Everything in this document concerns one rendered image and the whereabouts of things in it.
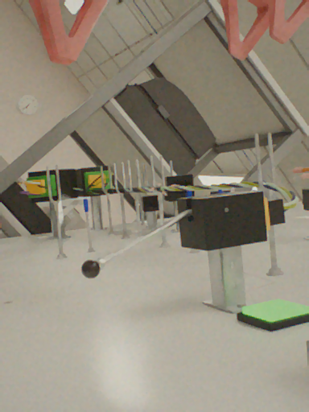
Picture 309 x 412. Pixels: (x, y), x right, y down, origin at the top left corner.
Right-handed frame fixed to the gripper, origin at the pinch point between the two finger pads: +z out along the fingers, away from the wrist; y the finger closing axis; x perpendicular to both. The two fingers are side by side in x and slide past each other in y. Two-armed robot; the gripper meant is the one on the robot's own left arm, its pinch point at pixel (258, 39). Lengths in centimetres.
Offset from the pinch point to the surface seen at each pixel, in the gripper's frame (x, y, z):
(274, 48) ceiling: -183, 283, -168
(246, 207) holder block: -2.1, -1.8, 13.8
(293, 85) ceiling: -212, 289, -154
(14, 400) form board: 12.6, -7.6, 29.4
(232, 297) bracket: -3.9, -0.6, 20.6
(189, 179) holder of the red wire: -25, 53, 0
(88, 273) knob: 8.0, -0.1, 22.1
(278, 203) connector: -5.4, -1.2, 12.3
